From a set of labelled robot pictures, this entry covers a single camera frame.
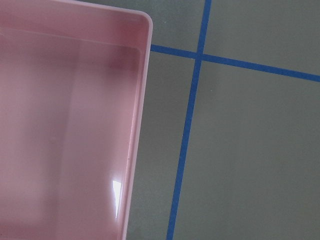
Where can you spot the pink plastic bin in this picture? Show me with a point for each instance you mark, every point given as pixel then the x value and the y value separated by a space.
pixel 72 85

